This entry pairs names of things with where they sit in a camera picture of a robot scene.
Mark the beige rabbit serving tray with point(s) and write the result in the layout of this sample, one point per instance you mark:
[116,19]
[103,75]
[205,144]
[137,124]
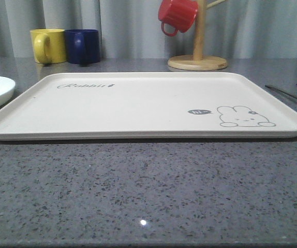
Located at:
[80,106]

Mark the wooden mug tree stand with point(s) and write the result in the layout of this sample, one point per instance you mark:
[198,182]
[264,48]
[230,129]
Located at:
[198,61]

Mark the dark blue mug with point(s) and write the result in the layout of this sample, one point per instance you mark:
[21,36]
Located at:
[82,46]

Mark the red mug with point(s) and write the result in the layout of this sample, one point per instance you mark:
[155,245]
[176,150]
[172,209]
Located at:
[179,14]

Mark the yellow mug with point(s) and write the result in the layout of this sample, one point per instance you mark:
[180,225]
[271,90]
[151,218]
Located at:
[48,46]

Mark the grey curtain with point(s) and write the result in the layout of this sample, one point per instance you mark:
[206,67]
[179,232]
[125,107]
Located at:
[131,29]

